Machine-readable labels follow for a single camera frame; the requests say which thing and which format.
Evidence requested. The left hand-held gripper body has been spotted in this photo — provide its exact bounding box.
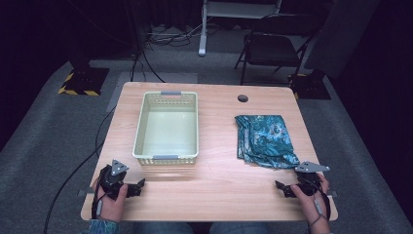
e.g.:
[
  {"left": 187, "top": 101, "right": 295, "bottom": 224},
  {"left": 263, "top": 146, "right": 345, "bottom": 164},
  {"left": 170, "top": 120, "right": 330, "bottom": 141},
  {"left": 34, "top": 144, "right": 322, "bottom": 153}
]
[{"left": 97, "top": 159, "right": 131, "bottom": 201}]

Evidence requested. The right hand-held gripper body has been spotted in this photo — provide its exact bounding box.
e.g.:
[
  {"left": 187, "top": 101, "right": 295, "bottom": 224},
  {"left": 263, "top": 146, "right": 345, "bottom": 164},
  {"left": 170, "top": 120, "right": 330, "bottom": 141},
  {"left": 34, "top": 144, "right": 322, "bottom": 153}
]
[{"left": 294, "top": 161, "right": 331, "bottom": 197}]

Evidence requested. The person's right hand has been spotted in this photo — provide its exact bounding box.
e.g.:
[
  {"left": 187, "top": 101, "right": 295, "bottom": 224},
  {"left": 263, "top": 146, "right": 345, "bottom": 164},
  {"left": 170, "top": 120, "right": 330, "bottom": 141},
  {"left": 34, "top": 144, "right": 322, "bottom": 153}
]
[{"left": 289, "top": 173, "right": 331, "bottom": 226}]

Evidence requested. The person's left hand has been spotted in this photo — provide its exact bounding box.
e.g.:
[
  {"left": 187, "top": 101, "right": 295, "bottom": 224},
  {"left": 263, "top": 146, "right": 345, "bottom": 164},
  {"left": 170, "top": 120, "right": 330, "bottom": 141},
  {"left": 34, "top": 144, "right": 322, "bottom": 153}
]
[{"left": 93, "top": 180, "right": 129, "bottom": 224}]

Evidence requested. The teal patterned folded cloth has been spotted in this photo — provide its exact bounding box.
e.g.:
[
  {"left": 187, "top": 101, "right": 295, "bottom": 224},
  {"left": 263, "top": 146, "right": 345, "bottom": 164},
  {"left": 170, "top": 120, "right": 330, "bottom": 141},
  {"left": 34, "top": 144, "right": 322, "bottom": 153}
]
[{"left": 234, "top": 114, "right": 301, "bottom": 170}]

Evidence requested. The pale green plastic basket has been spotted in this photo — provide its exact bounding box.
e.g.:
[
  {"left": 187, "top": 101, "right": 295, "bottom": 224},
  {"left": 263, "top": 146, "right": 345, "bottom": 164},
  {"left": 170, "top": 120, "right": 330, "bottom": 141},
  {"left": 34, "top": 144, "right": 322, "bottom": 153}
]
[{"left": 131, "top": 91, "right": 200, "bottom": 167}]

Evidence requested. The black base with hazard stripes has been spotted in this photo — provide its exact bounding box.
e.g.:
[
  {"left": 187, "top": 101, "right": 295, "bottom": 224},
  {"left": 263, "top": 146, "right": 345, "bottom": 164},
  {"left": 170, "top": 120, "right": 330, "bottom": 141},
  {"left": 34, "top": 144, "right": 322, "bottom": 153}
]
[
  {"left": 286, "top": 69, "right": 332, "bottom": 100},
  {"left": 57, "top": 66, "right": 111, "bottom": 98}
]

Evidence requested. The black folding chair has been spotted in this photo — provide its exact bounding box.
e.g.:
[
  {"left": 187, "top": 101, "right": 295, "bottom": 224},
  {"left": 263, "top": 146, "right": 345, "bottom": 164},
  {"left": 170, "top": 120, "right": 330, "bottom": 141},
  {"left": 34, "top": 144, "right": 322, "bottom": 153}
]
[{"left": 234, "top": 13, "right": 323, "bottom": 87}]

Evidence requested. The grey leaning panel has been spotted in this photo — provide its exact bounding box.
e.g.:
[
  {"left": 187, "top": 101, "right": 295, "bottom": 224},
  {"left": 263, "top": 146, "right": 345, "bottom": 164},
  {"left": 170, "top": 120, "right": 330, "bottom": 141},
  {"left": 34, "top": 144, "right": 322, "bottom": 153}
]
[{"left": 303, "top": 0, "right": 382, "bottom": 80}]

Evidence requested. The white metal stand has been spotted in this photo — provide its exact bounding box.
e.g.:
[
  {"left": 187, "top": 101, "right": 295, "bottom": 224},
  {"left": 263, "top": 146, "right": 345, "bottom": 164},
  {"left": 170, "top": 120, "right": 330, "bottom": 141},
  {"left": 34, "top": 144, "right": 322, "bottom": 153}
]
[{"left": 198, "top": 0, "right": 283, "bottom": 58}]

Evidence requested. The right hand-held gripper cable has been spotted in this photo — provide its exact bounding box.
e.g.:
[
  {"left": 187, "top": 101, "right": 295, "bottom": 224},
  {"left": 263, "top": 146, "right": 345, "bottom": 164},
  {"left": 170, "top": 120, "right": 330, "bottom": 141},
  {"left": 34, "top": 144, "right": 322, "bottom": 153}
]
[{"left": 306, "top": 180, "right": 332, "bottom": 229}]

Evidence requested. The hand-held gripper cable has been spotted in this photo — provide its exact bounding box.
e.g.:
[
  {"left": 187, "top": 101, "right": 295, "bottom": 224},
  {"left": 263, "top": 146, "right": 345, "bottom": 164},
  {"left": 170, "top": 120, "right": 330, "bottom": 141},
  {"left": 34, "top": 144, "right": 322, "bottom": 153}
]
[
  {"left": 91, "top": 190, "right": 105, "bottom": 220},
  {"left": 306, "top": 180, "right": 332, "bottom": 229}
]

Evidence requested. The left hand-held gripper cable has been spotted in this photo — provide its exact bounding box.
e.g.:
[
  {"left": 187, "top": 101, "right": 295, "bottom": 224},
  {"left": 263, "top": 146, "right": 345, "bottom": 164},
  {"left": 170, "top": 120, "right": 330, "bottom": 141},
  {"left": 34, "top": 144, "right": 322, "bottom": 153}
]
[{"left": 91, "top": 190, "right": 105, "bottom": 220}]

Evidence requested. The long black floor cable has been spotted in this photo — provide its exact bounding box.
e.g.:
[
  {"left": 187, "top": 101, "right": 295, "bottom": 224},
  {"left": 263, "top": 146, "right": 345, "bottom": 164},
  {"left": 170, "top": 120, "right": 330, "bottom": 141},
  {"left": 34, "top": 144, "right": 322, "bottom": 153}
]
[{"left": 43, "top": 105, "right": 117, "bottom": 234}]

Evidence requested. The black cable bundle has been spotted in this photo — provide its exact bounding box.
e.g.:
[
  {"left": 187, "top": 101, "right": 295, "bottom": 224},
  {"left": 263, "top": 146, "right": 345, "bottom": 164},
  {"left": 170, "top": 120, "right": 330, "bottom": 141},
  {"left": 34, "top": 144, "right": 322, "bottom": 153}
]
[{"left": 129, "top": 23, "right": 208, "bottom": 84}]

